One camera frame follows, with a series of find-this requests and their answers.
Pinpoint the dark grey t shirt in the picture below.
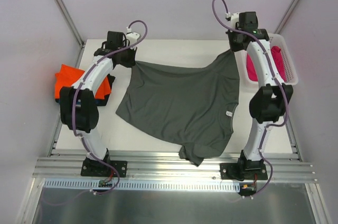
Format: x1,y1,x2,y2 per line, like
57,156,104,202
116,50,240,166

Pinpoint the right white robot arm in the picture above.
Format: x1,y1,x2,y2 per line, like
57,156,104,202
226,12,293,181

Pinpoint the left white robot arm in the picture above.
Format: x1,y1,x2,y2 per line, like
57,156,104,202
59,28,141,175

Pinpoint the black folded t shirt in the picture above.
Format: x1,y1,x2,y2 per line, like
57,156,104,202
54,73,116,104

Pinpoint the pink t shirt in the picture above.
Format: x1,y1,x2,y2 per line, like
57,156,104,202
246,46,287,82

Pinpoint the white plastic basket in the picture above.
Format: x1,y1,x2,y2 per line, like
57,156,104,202
236,33,298,89

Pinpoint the blue folded t shirt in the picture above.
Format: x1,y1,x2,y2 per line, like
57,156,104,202
96,99,106,106

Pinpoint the orange folded t shirt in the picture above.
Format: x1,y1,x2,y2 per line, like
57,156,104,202
54,64,111,102

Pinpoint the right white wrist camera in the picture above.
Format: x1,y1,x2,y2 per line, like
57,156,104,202
225,13,239,29

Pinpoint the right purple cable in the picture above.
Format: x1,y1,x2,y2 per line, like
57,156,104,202
212,0,288,200

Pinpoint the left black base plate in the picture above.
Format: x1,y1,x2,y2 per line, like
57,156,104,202
80,158,128,178

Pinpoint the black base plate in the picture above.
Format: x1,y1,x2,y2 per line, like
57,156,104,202
80,158,128,178
220,163,268,181

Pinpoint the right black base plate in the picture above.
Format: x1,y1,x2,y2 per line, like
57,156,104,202
220,163,268,181

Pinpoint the white slotted cable duct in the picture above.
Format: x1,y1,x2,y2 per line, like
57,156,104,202
43,179,240,193

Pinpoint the aluminium mounting rail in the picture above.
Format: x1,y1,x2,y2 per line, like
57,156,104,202
33,150,319,183

